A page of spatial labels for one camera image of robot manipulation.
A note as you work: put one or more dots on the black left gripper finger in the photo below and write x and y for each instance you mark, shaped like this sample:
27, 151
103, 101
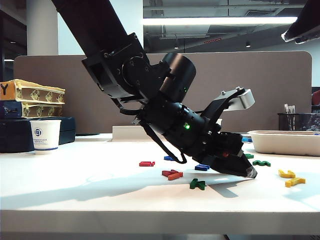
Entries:
231, 143
232, 166

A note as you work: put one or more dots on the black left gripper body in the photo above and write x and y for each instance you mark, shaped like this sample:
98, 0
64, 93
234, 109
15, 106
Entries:
206, 145

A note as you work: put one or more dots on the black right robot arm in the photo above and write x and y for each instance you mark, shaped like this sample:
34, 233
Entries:
305, 22

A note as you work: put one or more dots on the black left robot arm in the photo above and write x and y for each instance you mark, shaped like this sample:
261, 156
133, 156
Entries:
125, 72

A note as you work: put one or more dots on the green magnetic letter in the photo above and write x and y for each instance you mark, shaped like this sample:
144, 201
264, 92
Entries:
250, 156

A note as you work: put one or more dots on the blue letter m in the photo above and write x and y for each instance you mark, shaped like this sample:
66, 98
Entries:
202, 167

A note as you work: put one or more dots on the green letter s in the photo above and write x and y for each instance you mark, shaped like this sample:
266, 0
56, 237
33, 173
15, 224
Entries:
262, 163

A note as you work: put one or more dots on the blue magnetic letter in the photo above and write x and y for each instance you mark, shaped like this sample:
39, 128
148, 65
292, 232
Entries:
168, 158

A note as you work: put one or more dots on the green letter k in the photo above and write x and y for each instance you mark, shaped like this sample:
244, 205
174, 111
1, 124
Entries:
194, 184

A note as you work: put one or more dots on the orange magnetic letter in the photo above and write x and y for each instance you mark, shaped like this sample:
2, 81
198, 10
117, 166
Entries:
175, 176

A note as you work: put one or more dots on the red magnetic letter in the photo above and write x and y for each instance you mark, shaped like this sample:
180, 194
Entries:
167, 172
145, 164

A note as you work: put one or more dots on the yellow magnetic letter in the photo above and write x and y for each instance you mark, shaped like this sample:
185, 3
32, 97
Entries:
285, 174

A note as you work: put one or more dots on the yellow letter y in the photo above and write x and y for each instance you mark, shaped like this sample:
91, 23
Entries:
294, 182

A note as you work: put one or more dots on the white paper cup blue logo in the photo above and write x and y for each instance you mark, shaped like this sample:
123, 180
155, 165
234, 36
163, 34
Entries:
48, 136

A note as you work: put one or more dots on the yellow box with letter Y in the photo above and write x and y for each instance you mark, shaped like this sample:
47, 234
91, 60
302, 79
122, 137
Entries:
32, 92

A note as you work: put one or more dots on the teal magnet number pack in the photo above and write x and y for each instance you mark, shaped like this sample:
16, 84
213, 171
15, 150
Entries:
247, 139

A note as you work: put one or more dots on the beige pulp tray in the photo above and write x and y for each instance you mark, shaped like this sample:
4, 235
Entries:
282, 145

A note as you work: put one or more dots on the black mesh pen holder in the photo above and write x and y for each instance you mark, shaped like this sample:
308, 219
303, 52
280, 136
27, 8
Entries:
286, 122

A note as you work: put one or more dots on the white pen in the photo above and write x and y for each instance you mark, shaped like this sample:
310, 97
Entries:
291, 110
285, 109

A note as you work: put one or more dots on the brown desk partition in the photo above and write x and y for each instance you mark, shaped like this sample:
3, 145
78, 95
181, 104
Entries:
275, 82

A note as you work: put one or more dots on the ceiling light strip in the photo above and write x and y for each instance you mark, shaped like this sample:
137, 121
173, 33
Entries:
212, 21

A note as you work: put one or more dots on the yellow and blue box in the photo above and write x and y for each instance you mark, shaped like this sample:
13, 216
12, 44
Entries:
37, 111

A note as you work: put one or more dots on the dark blue case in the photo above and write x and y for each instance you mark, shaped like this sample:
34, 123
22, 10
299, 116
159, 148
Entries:
15, 135

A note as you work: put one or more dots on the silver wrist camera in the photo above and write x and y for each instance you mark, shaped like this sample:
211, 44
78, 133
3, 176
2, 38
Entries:
240, 100

